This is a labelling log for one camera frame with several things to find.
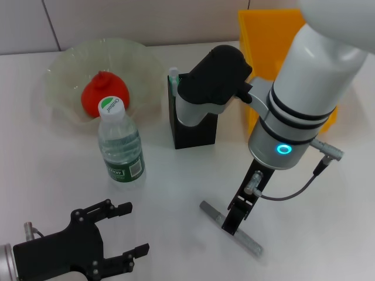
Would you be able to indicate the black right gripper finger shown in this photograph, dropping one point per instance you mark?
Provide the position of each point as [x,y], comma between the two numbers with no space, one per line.
[235,219]

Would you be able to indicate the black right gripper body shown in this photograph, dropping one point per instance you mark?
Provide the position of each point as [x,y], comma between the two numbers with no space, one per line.
[262,172]

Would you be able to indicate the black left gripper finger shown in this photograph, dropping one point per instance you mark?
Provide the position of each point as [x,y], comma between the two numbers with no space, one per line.
[124,207]
[142,250]

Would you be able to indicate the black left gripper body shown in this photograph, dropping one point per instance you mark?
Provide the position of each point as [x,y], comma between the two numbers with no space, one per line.
[64,251]

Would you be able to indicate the grey glitter marker pen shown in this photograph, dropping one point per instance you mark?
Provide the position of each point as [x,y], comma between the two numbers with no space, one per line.
[209,209]

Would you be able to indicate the clear green-label water bottle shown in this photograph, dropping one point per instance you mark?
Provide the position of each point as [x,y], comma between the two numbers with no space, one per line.
[121,140]

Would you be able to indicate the red-orange toy orange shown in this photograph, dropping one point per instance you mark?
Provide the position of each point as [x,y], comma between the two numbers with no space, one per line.
[90,96]

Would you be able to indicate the mint green utility knife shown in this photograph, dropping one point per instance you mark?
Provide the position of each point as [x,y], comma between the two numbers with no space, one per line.
[173,73]

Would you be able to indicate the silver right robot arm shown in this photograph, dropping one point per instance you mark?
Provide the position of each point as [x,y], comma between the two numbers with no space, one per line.
[307,87]

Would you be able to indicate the black mesh pen holder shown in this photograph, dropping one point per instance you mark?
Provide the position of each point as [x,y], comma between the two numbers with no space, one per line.
[199,134]

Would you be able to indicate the green glass fruit plate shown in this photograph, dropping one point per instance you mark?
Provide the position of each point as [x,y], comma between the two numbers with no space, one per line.
[140,76]

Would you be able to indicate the yellow plastic bin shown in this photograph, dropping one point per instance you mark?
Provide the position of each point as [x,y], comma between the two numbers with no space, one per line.
[263,35]

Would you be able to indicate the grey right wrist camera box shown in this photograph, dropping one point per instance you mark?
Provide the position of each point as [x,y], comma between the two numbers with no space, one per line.
[214,76]

